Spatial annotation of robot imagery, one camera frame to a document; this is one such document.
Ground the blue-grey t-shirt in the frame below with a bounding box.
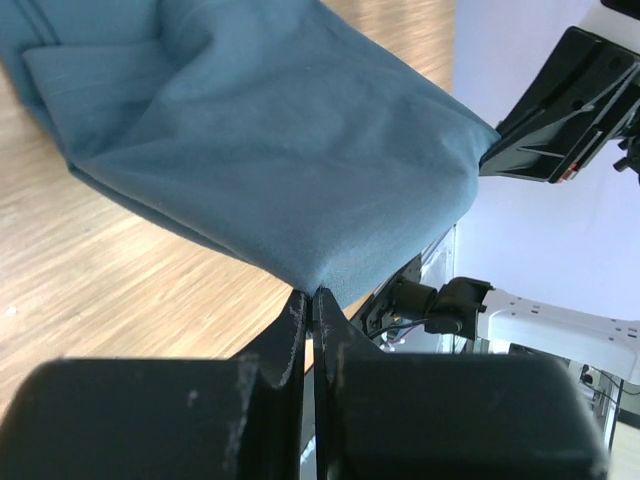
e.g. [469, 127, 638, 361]
[1, 1, 498, 306]

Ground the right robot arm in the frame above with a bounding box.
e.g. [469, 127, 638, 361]
[381, 1, 639, 383]

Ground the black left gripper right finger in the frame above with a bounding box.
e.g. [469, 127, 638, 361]
[310, 289, 609, 479]

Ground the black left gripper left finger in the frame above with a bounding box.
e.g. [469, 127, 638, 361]
[1, 292, 306, 479]

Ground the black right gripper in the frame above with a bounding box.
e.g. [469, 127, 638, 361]
[480, 27, 639, 184]

